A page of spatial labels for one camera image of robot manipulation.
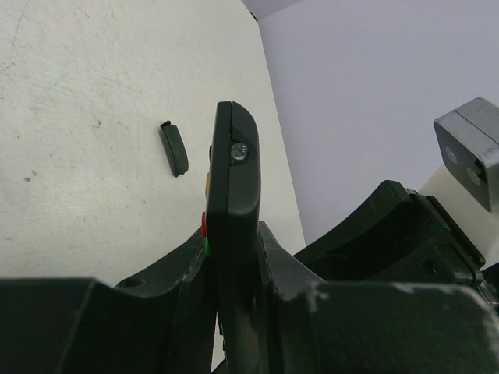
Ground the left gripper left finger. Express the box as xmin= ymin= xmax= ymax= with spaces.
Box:
xmin=1 ymin=232 xmax=215 ymax=373

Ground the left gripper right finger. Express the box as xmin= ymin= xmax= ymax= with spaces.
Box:
xmin=258 ymin=224 xmax=498 ymax=373

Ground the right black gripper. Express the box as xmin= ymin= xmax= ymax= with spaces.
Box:
xmin=295 ymin=180 xmax=498 ymax=304

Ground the black battery cover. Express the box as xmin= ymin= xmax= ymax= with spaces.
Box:
xmin=160 ymin=121 xmax=189 ymax=177

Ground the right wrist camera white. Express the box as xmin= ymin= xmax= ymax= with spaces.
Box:
xmin=434 ymin=97 xmax=498 ymax=213

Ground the black remote control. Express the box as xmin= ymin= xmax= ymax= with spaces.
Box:
xmin=204 ymin=101 xmax=268 ymax=373

